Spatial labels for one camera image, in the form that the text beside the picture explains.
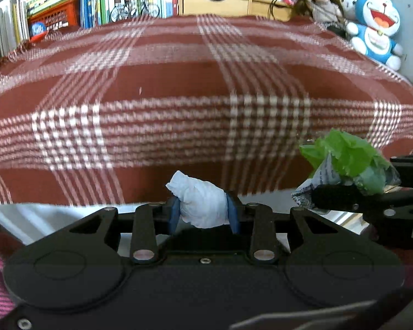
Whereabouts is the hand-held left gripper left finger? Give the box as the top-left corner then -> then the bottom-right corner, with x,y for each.
68,196 -> 182,265

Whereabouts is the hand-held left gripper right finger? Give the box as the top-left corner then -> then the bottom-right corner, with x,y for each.
225,192 -> 347,265

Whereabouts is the white tissue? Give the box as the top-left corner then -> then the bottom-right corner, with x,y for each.
166,170 -> 228,229

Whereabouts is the green white snack wrapper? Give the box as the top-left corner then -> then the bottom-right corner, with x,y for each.
291,128 -> 401,210

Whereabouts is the row of pale books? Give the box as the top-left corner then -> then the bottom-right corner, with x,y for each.
0,0 -> 30,71

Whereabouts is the red plaid tablecloth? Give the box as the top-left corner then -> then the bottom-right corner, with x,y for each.
0,14 -> 413,207

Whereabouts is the blue cat plush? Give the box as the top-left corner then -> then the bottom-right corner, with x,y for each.
346,0 -> 404,71

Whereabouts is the brown haired doll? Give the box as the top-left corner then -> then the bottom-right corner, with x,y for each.
292,0 -> 348,37

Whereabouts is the miniature bicycle model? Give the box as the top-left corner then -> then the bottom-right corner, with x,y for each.
109,0 -> 161,22

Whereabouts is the wooden drawer organizer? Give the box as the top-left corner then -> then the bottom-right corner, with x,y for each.
182,0 -> 293,21

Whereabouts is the blue round package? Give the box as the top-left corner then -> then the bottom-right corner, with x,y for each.
30,21 -> 49,41

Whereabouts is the red plastic crate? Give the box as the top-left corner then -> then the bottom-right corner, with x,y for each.
27,0 -> 81,31

